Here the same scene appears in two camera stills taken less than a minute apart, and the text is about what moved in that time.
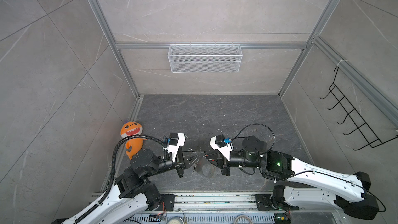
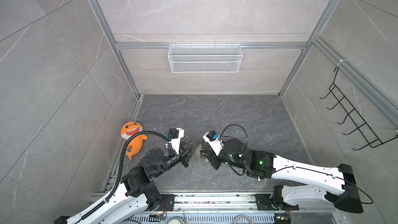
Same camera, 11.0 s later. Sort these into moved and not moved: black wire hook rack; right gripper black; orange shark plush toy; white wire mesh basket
Moved: right gripper black
Not moved: orange shark plush toy; white wire mesh basket; black wire hook rack
